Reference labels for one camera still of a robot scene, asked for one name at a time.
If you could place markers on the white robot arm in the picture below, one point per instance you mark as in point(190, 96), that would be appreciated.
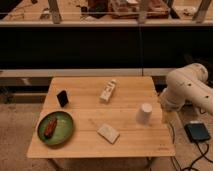
point(187, 83)

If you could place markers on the black standing eraser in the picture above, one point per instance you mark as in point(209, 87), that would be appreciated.
point(62, 98)

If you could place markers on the light wooden folding table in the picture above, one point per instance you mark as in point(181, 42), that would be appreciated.
point(88, 113)

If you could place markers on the beige sponge block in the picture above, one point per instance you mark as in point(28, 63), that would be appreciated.
point(109, 133)

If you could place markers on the white paper cup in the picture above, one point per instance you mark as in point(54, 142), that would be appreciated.
point(144, 113)

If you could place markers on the green round plate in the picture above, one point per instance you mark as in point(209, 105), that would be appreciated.
point(63, 130)

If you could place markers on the brown sausage on plate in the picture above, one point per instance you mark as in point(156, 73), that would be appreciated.
point(49, 130)

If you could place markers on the wooden tray on shelf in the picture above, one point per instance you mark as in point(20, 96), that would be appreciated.
point(131, 9)

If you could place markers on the black foot pedal box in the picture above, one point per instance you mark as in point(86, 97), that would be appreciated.
point(197, 132)

